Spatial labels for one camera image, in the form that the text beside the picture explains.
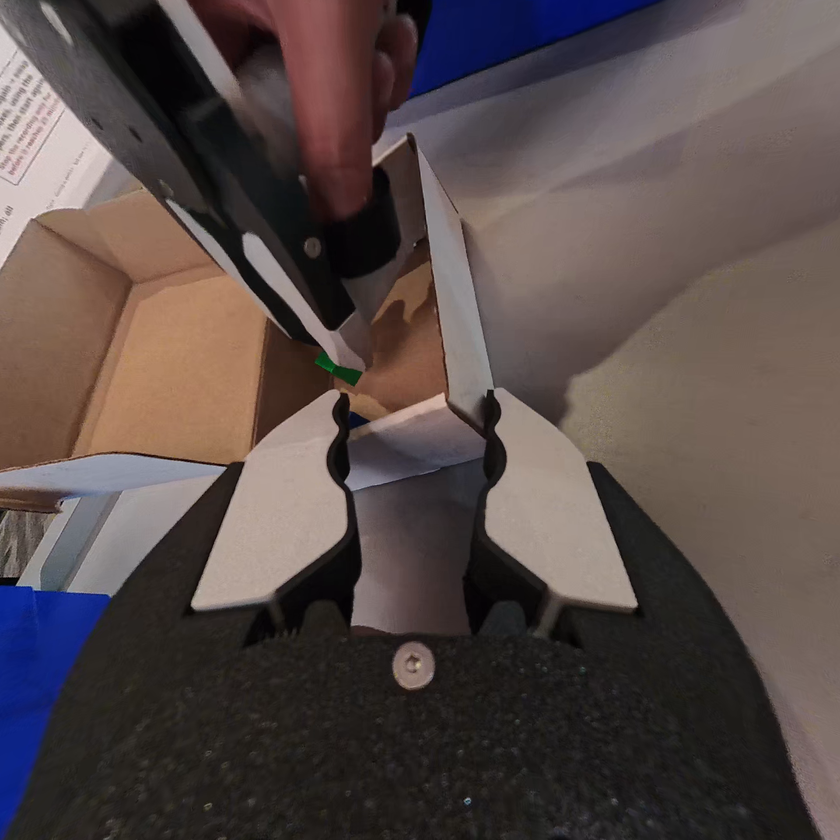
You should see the green wooden cube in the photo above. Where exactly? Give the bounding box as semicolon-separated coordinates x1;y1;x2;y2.
314;352;364;388

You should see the printed instruction sheet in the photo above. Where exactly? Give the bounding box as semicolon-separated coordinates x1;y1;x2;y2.
0;29;111;263

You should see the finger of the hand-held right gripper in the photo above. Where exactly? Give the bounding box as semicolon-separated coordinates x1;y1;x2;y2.
166;199;330;361
241;231;367;374

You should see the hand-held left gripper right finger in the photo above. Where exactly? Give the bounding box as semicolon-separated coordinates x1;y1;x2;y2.
463;387;639;637

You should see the white cardboard mailer box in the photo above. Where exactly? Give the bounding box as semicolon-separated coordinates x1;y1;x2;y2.
0;133;497;514

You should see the person's right hand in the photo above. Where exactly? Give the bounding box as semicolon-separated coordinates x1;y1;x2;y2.
189;0;421;222

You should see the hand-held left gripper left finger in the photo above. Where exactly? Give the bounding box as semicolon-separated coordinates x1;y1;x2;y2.
189;389;364;621

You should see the blue plastic storage bin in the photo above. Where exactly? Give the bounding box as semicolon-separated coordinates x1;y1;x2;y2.
0;586;114;829
409;0;658;101

